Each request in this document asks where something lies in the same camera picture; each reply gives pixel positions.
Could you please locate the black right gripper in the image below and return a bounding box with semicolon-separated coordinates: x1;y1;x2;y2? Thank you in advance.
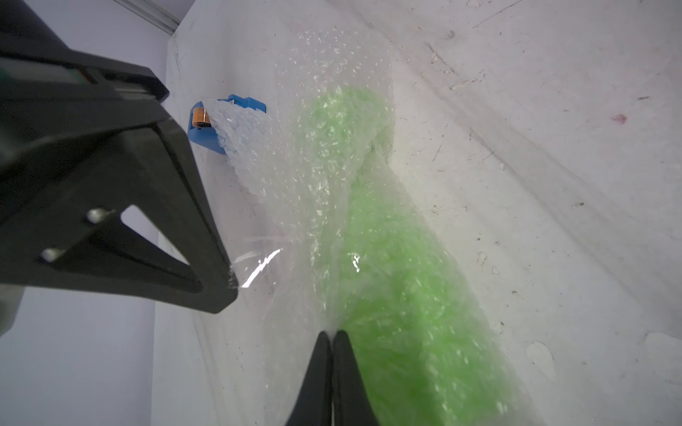
1;1;238;313

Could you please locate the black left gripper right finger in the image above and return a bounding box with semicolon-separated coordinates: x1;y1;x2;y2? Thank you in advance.
332;330;379;426

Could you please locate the clear bubble wrap sheet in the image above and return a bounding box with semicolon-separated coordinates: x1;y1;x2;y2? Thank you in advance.
204;28;539;425

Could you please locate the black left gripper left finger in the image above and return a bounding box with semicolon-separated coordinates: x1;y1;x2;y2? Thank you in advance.
285;331;333;426

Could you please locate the green plastic wine glass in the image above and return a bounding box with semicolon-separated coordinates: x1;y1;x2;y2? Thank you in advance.
297;87;534;425

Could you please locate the blue tape dispenser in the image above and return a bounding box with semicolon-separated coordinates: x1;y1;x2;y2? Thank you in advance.
188;94;267;155

